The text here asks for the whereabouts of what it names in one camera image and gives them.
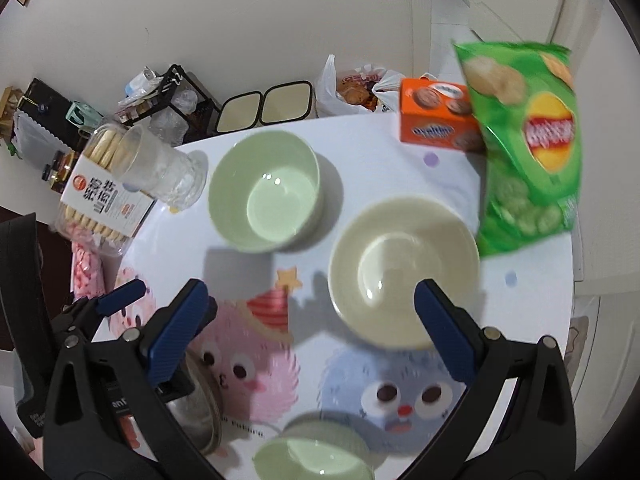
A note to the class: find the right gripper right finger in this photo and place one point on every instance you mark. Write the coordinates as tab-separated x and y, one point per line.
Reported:
516	418

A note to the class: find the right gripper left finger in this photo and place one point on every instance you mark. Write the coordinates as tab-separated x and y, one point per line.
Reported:
82	436

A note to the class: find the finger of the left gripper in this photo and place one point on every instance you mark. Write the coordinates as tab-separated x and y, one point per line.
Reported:
84	316

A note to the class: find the stainless steel bowl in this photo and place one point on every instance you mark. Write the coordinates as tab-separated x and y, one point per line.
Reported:
199	414

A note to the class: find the wide green ribbed bowl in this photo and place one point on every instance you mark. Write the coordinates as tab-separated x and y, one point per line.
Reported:
315	449

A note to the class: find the cream white ribbed bowl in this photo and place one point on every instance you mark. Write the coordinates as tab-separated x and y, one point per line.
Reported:
384	253

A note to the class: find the small green ribbed bowl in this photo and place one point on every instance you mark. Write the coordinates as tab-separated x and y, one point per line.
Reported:
266	193

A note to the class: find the pink snack bag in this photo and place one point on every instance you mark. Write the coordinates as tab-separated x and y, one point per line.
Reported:
87	273

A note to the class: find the clear biscuit cracker box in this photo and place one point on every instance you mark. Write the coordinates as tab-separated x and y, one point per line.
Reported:
96	211

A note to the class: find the clear drinking glass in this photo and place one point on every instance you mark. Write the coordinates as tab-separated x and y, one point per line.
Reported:
143	162

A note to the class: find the two-compartment lunch box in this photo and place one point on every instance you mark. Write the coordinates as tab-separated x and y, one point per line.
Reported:
288	102

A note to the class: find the orange Ovaltine box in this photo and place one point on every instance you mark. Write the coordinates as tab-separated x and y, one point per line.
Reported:
438	113

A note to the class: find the green Lays chips bag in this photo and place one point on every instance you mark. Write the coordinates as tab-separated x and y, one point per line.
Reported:
523	98

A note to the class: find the white bag with bread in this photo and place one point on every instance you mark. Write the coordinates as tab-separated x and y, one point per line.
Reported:
362	90

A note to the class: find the black wire rack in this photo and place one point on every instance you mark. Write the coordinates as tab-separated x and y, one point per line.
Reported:
173	105

